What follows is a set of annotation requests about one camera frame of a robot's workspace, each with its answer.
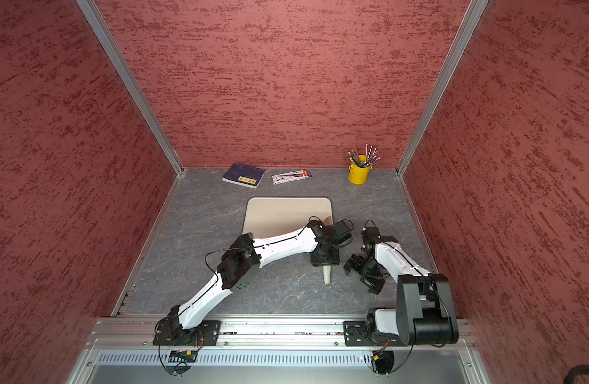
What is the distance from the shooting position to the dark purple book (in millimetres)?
1161

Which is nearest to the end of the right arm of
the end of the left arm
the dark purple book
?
the end of the left arm

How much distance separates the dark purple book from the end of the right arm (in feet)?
1.96

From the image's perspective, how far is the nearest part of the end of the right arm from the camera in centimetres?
73

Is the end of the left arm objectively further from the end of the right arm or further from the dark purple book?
the dark purple book
